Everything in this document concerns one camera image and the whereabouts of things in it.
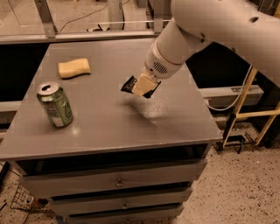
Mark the black rxbar chocolate wrapper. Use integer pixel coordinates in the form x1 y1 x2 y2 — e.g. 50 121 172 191
121 76 161 99

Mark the bottom drawer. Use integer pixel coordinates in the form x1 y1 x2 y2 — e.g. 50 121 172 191
67 204 184 224

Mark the green soda can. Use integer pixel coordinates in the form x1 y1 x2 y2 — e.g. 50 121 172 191
37 81 73 128

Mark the wire basket on floor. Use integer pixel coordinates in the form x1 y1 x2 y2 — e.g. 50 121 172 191
10 185 51 214

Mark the white cable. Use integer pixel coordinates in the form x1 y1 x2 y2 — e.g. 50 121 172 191
204 65 253 112

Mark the middle drawer with knob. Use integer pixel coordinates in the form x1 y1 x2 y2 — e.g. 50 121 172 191
51 187 193 216

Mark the drawer with knob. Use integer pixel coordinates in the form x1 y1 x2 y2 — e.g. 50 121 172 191
51 187 193 216
20 159 207 198

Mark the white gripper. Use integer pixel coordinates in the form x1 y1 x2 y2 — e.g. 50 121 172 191
131 40 187 97

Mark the grey drawer cabinet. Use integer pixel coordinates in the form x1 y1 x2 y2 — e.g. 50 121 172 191
0 37 223 224

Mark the yellow sponge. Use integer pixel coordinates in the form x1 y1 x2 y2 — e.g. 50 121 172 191
58 59 91 79

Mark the top drawer with knob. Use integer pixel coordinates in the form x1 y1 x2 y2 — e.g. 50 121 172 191
20 159 207 198

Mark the yellow wooden frame stand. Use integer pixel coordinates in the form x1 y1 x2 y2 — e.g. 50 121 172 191
217 66 280 152

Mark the grey metal railing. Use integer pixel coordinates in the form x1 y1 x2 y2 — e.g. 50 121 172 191
0 0 172 45

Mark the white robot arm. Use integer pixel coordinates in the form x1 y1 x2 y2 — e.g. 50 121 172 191
132 0 280 96

